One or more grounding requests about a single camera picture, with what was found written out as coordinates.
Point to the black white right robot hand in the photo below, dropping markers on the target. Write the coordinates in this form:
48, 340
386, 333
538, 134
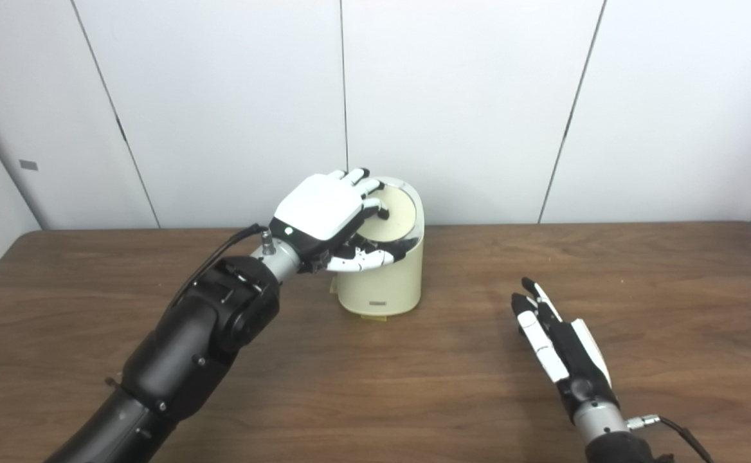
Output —
575, 354

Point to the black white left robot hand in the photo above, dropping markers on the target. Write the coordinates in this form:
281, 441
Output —
317, 209

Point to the round cream bin lid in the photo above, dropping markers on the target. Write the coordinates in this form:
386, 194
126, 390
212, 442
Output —
400, 215

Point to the cream-colored trash bin body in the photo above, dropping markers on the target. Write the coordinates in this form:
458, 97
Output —
382, 286

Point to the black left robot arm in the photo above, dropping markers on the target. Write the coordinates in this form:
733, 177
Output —
182, 360

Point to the small grey wall label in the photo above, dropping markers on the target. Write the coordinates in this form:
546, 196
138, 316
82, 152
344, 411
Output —
28, 164

